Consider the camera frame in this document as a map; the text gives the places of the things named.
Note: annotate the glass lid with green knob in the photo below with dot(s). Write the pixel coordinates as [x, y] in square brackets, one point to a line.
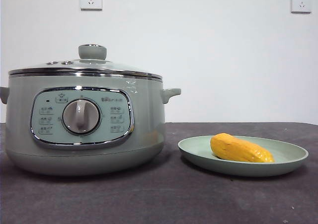
[92, 52]

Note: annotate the yellow corn cob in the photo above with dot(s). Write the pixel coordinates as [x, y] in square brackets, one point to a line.
[238, 148]

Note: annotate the pale green electric steamer pot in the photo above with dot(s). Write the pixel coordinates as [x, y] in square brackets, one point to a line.
[149, 114]

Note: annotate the pale green round plate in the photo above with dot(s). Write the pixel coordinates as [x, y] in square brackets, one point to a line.
[193, 149]

